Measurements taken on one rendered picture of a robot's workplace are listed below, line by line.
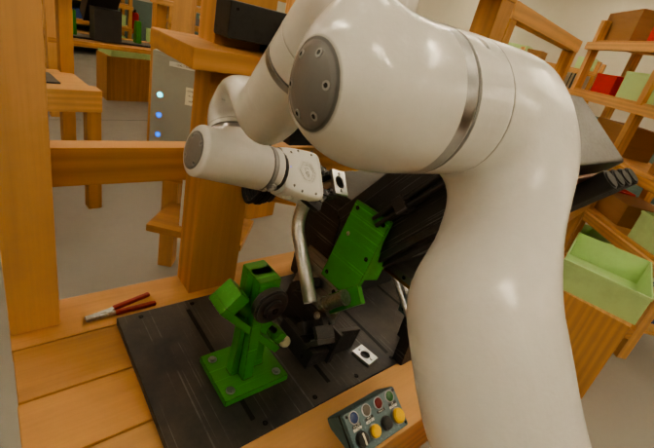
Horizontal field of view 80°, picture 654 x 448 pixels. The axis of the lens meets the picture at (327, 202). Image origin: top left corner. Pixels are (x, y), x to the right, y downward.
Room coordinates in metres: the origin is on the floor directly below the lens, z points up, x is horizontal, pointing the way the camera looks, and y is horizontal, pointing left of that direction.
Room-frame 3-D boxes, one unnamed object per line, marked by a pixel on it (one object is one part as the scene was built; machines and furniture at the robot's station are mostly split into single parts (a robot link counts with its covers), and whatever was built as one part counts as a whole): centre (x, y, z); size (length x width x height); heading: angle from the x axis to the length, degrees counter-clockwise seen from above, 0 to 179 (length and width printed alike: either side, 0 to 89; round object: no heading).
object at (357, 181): (1.11, -0.11, 1.07); 0.30 x 0.18 x 0.34; 134
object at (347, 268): (0.84, -0.11, 1.17); 0.13 x 0.12 x 0.20; 134
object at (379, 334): (0.93, -0.12, 0.89); 1.10 x 0.42 x 0.02; 134
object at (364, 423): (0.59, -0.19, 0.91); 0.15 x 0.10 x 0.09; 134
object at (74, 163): (1.20, 0.13, 1.23); 1.30 x 0.05 x 0.09; 134
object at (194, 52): (1.12, 0.06, 1.52); 0.90 x 0.25 x 0.04; 134
